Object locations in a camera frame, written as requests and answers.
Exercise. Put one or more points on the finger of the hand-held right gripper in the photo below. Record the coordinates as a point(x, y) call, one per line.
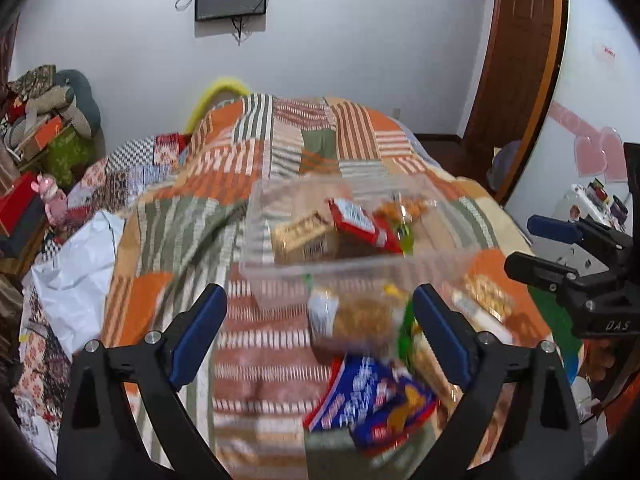
point(535, 269)
point(552, 228)

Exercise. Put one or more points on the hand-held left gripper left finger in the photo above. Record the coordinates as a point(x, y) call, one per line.
point(200, 330)

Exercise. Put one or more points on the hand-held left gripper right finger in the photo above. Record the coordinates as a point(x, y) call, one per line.
point(442, 332)

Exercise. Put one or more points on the brown nut snack packet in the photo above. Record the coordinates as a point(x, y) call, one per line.
point(360, 317)

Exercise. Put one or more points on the clear plastic container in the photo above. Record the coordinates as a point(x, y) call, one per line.
point(360, 272)

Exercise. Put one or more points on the white cluttered side table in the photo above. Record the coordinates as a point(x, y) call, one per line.
point(585, 202)

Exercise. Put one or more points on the long cracker packet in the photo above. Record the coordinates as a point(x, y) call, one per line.
point(487, 295)

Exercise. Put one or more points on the grey bag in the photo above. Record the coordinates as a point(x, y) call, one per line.
point(505, 165)

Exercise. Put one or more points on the blue and red snack packet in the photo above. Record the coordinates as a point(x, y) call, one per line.
point(370, 400)

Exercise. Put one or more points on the orange and green snack packet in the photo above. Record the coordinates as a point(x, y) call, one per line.
point(402, 215)

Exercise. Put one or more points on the tan cracker packet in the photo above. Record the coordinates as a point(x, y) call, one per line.
point(302, 237)

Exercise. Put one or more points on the white plastic bag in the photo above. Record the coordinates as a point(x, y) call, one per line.
point(75, 270)

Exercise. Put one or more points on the brown wooden door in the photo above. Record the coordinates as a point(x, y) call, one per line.
point(520, 60)

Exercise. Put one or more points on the checkered blanket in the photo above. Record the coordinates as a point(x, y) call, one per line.
point(125, 170)

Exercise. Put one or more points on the pink plush toy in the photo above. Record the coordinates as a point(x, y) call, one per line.
point(50, 197)

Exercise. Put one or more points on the patchwork quilt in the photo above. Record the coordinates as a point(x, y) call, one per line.
point(300, 150)

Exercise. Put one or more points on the green patterned bag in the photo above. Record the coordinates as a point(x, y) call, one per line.
point(67, 155)

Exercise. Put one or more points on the yellow pillow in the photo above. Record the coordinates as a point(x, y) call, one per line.
point(217, 87)

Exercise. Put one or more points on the grey blue cushion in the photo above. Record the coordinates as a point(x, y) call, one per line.
point(82, 95)

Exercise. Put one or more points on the pink heart wall stickers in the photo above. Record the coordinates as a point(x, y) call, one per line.
point(592, 152)

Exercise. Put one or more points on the white wall label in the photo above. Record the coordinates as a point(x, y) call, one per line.
point(606, 52)

